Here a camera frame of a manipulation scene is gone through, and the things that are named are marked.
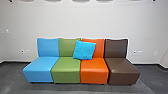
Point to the green sofa seat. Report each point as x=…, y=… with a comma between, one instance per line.
x=66, y=70

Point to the white wall outlet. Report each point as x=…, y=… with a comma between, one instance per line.
x=137, y=52
x=25, y=51

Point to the blue sofa seat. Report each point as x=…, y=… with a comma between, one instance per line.
x=39, y=68

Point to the brown sofa seat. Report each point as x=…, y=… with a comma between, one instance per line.
x=122, y=70

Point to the yellow wall poster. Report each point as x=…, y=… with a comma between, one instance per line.
x=53, y=0

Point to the blue square cushion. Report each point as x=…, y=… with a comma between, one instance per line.
x=84, y=50

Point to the white wall light switch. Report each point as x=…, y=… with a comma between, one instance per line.
x=4, y=31

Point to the purple wall poster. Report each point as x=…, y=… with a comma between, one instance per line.
x=81, y=0

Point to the orange sofa seat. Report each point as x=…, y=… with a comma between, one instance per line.
x=94, y=70

